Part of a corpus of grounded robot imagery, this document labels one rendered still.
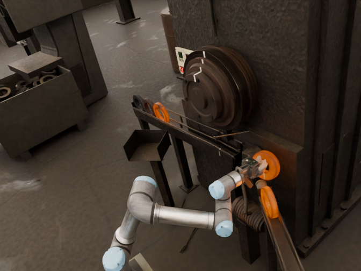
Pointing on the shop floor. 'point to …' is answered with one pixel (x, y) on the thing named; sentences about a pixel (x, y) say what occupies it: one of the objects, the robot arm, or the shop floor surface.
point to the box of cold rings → (38, 109)
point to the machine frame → (290, 101)
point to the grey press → (53, 42)
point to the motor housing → (248, 228)
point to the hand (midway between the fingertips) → (265, 162)
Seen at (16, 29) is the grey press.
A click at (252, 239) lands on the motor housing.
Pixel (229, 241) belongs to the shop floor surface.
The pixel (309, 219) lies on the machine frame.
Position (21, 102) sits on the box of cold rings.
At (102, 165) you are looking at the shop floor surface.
